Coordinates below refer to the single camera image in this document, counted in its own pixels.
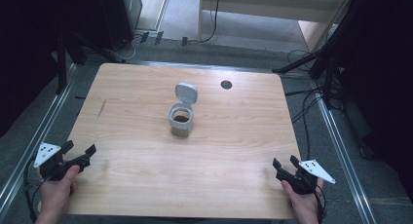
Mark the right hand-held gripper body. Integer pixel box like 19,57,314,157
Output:
276,159,337,196

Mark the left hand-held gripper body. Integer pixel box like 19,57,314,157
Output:
33,141,86,182

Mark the clear jar with grey flip lid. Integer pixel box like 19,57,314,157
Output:
168,82,199,138

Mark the person's right hand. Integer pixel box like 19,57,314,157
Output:
280,177,325,224

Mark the person's left hand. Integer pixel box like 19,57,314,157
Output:
34,165,81,224

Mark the black metal stand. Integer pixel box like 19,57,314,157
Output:
272,0,358,110
55,28,126,95

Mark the dark curtain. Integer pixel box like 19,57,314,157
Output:
0,0,105,139
337,0,413,203

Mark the black cabinet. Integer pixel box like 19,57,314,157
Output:
96,0,144,52

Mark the white shelf unit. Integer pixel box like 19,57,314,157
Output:
197,0,356,44

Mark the metal floor rail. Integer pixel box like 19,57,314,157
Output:
0,63,78,215
311,84,378,224

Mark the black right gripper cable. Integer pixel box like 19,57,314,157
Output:
312,183,327,224

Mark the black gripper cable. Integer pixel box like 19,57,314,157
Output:
312,183,327,224
22,156,51,224

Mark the black floor cable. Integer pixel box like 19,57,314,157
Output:
283,48,339,162

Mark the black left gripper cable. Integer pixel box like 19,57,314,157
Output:
22,156,51,224

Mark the white floor cable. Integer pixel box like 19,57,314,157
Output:
111,35,141,62

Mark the black hanging cable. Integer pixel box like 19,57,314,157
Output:
191,0,222,45

